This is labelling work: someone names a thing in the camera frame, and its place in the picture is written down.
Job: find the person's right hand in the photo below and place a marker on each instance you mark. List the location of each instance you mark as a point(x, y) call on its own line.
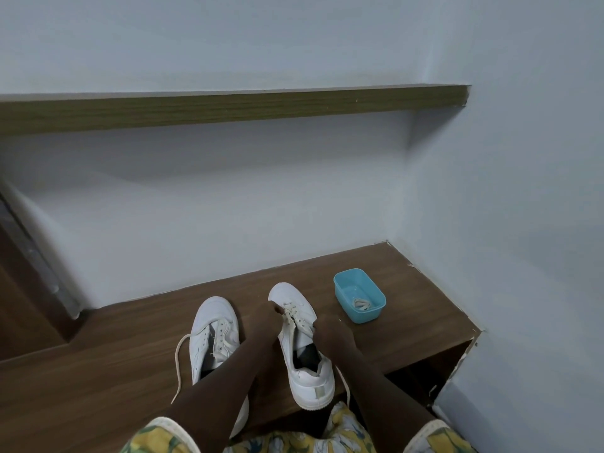
point(335, 337)

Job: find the person's left hand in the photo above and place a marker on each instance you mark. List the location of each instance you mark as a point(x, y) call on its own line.
point(264, 325)

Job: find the blue plastic basket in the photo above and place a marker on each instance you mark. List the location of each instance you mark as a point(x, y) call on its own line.
point(365, 317)

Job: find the cream shoelace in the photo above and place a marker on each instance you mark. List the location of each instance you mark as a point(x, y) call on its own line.
point(362, 304)
point(178, 358)

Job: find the white sneaker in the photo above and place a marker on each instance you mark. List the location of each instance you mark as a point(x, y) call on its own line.
point(311, 386)
point(214, 308)

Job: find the person's right forearm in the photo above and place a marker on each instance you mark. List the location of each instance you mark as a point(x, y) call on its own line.
point(387, 401)

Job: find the person's left forearm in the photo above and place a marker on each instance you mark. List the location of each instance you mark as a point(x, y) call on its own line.
point(212, 396)

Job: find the wooden wall shelf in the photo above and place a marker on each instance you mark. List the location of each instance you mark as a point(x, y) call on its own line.
point(236, 110)

